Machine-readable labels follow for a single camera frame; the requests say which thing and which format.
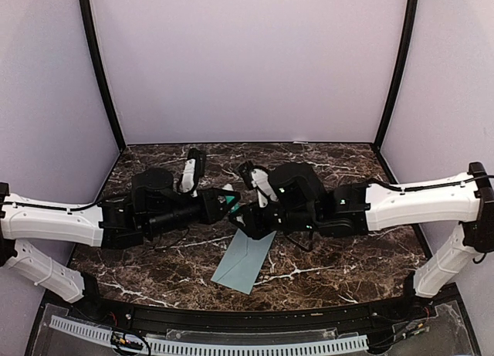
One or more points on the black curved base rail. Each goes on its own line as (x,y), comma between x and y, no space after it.
(374,316)

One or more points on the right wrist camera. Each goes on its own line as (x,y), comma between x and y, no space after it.
(256,177)

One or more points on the black frame post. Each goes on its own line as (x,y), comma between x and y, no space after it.
(398,72)
(100,74)

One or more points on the right black frame post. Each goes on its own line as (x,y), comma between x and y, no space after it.
(398,72)

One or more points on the white slotted cable duct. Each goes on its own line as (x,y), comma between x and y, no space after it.
(181,342)

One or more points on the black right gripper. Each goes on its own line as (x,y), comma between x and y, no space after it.
(254,225)

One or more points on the left black frame post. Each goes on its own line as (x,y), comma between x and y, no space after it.
(100,74)

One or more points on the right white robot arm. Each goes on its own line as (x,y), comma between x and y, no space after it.
(293,199)

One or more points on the teal envelope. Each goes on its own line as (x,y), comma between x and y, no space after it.
(243,259)

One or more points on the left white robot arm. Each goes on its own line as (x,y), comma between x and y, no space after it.
(116,222)

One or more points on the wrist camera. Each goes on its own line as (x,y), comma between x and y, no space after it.
(194,170)
(256,177)

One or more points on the white green glue stick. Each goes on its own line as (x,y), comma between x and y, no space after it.
(231,200)

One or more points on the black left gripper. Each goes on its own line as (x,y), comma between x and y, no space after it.
(211,208)

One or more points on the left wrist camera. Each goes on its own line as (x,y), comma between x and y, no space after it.
(194,170)

